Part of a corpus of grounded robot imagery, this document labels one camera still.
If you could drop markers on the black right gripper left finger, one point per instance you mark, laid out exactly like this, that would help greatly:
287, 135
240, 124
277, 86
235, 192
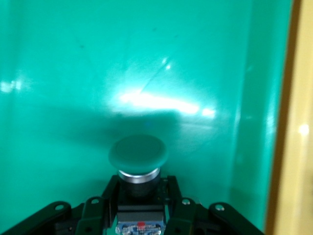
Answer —
93, 215

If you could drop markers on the green plastic tray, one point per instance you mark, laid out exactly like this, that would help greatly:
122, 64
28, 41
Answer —
146, 49

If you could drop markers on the yellow plastic tray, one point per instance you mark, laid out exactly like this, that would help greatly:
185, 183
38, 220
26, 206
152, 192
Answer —
303, 98

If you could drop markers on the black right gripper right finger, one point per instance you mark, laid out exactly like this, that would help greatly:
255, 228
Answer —
185, 218

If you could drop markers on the green mushroom push button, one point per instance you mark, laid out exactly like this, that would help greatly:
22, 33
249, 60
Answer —
138, 151

